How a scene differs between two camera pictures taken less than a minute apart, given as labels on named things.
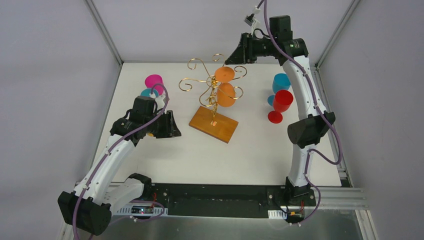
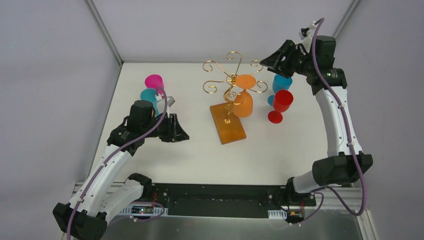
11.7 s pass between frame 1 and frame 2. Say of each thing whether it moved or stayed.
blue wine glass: stayed
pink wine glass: stayed
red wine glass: stayed
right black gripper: moved
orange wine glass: moved
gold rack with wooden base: moved
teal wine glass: stayed
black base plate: stayed
